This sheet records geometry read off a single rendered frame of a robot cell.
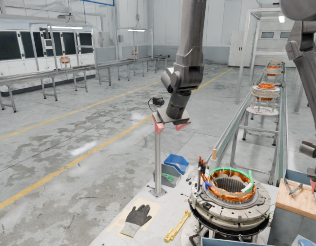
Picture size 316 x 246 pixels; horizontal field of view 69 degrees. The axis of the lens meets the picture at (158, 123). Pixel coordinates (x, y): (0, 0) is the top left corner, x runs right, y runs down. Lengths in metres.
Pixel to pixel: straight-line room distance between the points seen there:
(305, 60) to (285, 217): 0.63
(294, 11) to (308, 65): 0.65
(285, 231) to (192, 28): 0.91
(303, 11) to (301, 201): 0.89
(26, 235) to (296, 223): 2.21
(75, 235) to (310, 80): 2.17
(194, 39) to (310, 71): 0.53
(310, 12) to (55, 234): 2.43
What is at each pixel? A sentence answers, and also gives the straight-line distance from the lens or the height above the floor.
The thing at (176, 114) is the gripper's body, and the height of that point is 1.46.
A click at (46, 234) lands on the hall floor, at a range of 2.55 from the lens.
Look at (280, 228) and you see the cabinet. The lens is 1.19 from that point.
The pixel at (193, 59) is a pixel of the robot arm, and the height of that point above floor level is 1.64.
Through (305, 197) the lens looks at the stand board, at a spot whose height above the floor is 1.07.
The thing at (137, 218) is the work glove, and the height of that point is 0.80.
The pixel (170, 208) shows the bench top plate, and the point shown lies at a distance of 1.40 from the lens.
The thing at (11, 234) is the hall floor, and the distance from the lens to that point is 2.69.
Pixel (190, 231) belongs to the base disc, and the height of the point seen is 0.80.
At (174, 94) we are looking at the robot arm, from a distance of 0.70.
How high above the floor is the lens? 1.70
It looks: 21 degrees down
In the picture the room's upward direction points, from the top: straight up
